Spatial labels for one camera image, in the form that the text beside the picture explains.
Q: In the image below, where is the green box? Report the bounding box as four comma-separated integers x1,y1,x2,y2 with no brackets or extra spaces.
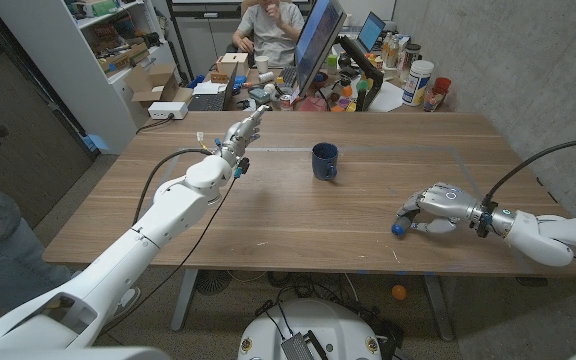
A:
83,0,119,17

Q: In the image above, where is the grey table leg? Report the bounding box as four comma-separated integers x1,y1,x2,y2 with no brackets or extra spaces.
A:
421,274,455,343
170,268,200,332

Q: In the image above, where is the white shelf unit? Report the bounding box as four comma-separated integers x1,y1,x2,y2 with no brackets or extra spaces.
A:
0,0,179,155

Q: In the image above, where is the grey power adapter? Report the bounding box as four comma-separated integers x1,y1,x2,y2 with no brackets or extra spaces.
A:
280,333,315,360

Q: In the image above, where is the pink flat item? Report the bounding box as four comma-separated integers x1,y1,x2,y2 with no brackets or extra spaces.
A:
298,96,329,113

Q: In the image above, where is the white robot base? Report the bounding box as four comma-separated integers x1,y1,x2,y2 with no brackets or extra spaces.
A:
237,298,384,360

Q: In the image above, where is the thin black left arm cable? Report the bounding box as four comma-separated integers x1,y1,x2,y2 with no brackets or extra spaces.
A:
98,174,239,334

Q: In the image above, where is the clear plastic bottle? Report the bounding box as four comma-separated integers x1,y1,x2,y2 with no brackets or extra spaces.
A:
386,33,402,69

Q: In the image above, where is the white paper sheet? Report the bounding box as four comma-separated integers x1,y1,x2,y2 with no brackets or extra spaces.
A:
367,80,407,113

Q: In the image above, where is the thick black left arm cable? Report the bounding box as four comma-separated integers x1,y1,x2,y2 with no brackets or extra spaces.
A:
131,147,215,226

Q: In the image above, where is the round black floor fan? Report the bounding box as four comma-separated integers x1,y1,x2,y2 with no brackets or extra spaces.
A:
195,269,233,297

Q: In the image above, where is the white plastic canister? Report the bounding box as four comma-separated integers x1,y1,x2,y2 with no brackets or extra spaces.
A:
401,59,435,107

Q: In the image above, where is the black monitor stand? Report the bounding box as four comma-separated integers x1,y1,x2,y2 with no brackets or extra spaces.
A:
337,35,385,112

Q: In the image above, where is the black open laptop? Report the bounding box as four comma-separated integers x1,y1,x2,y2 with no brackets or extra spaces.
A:
186,62,240,112

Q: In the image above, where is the dark lidded jar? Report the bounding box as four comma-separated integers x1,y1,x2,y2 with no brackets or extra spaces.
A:
401,43,422,76

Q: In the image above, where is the clear plastic cup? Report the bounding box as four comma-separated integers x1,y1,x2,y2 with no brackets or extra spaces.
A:
422,88,444,113

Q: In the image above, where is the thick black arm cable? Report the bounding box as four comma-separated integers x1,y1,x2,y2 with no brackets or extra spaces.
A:
131,147,215,226
482,134,576,206

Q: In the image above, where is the open cardboard box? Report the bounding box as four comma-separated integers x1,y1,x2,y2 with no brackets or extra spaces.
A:
123,62,194,109

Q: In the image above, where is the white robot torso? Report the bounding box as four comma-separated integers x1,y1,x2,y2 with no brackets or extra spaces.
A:
0,346,172,360

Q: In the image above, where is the dark blue mug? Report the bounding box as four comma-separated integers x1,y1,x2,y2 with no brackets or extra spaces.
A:
311,142,340,182

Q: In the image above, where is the person in white t-shirt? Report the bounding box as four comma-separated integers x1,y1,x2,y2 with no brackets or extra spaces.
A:
231,0,305,69

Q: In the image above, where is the blue plastic piece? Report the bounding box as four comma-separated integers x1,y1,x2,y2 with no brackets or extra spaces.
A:
81,133,110,154

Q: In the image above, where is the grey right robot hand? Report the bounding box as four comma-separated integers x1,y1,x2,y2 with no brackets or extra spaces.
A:
395,182,487,236

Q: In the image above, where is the white power box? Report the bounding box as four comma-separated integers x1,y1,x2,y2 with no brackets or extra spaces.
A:
147,101,190,121

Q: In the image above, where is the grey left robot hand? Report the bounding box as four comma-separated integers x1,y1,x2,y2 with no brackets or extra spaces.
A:
219,104,270,162

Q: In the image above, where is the large computer monitor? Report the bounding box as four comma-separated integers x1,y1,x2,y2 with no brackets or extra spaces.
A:
295,0,348,99

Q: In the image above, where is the grey metal cabinet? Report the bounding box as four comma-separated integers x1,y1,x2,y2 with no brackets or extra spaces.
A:
170,0,244,81

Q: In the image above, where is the black power box cable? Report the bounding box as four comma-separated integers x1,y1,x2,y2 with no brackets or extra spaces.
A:
135,114,175,136

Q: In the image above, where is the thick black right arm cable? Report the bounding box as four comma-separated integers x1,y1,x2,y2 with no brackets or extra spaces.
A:
482,134,576,206

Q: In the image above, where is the flat cardboard box on shelf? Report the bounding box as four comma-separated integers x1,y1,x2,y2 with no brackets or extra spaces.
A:
98,42,150,74

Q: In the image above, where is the blue black handled screwdriver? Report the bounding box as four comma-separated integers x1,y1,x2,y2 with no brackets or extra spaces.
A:
390,213,414,237

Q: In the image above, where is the grey tape outline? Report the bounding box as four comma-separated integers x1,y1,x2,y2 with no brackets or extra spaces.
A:
135,145,519,251

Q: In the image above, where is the small laptop blue screen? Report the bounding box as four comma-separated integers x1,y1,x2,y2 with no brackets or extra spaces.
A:
356,10,387,54

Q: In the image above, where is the grey teal device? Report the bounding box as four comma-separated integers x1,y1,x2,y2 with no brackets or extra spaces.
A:
247,86,272,105

